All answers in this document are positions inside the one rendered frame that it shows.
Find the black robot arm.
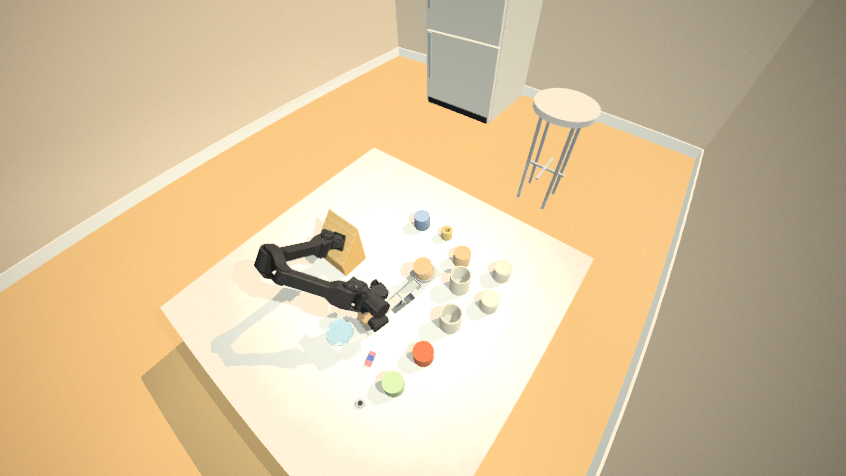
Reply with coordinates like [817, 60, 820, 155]
[254, 229, 390, 319]

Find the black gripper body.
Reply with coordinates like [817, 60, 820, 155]
[360, 308, 389, 332]

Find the light green cylinder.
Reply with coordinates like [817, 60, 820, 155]
[382, 370, 405, 398]

